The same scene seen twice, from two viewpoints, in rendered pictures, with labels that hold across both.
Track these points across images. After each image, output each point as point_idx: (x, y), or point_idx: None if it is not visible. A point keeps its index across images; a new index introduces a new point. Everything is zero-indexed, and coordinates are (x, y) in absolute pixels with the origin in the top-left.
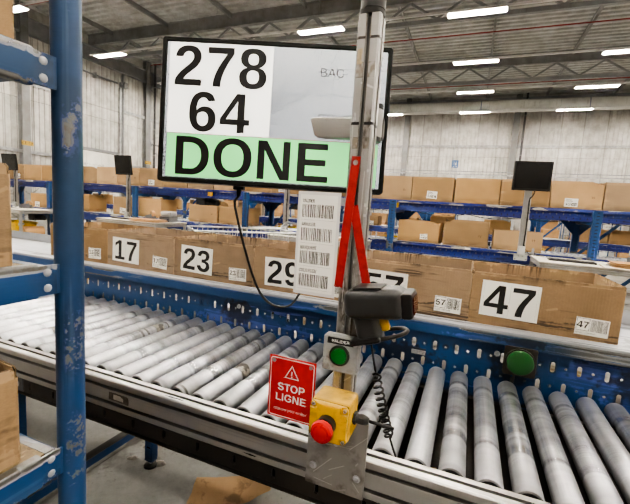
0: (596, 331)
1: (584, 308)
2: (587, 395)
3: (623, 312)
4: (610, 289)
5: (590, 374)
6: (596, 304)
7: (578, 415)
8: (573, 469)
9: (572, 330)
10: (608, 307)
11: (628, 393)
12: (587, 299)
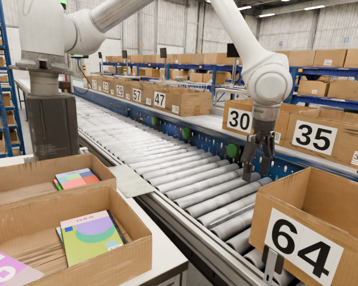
0: (176, 110)
1: (173, 101)
2: (171, 134)
3: (223, 110)
4: (178, 93)
5: (171, 126)
6: (175, 100)
7: None
8: None
9: (171, 110)
10: (178, 101)
11: (179, 134)
12: (174, 98)
